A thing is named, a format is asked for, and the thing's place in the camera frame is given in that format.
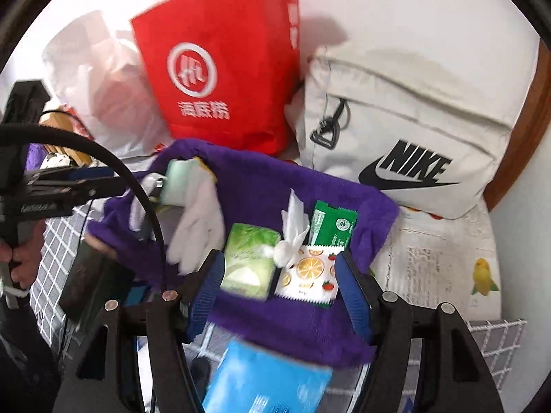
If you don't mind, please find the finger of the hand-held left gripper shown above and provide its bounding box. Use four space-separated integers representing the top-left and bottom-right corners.
26 166 117 181
52 177 168 202

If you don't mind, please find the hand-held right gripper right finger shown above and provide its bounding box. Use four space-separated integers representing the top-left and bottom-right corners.
335 252 504 413

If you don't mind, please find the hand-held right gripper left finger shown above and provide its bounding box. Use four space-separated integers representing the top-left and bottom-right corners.
54 250 227 413

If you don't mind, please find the green tissue packet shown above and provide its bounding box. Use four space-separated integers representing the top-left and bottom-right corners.
219 223 280 299

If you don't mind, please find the fruit print white packet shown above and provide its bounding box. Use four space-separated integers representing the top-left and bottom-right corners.
273 244 341 308

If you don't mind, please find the light green cloth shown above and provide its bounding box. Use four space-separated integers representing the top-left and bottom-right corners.
166 159 203 205

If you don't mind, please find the white glove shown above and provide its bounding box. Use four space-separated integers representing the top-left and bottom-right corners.
129 163 227 276

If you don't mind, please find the knotted white tissue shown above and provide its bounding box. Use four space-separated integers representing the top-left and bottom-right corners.
264 188 311 267

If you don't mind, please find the person's left hand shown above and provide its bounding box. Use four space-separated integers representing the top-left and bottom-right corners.
0 219 47 290

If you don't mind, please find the blue flat object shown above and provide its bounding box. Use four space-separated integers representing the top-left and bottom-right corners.
127 286 153 306

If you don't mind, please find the purple towel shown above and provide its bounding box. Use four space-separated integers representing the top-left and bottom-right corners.
86 138 401 368

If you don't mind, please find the green wipe packet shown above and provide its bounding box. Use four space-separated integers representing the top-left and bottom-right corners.
308 200 358 250

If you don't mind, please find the white plastic shopping bag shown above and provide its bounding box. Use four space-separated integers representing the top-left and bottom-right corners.
41 9 173 160

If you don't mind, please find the dark green book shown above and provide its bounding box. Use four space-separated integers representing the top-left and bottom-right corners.
59 241 130 323

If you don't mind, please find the blue tissue box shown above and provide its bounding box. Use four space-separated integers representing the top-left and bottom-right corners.
202 339 334 413

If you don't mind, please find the person's dark clothing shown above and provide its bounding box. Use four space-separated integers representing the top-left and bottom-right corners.
0 297 59 413

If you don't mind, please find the red paper bag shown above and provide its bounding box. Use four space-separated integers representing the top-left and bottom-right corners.
130 0 302 158

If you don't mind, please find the light grey sling bag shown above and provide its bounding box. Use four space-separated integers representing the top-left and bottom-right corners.
297 45 523 220

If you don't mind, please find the black cable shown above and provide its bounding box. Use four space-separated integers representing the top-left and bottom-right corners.
0 125 166 246

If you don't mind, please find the wooden door frame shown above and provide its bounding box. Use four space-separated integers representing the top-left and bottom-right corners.
484 39 551 211

